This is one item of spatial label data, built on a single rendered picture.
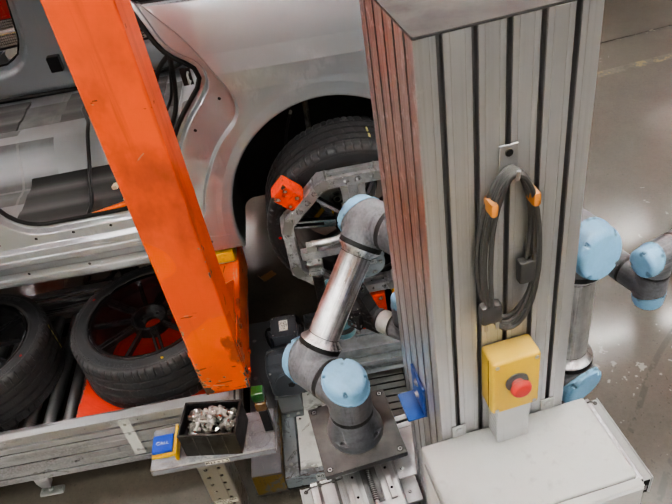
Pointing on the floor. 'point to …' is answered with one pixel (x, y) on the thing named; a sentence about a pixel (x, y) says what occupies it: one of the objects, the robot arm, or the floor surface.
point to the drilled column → (224, 483)
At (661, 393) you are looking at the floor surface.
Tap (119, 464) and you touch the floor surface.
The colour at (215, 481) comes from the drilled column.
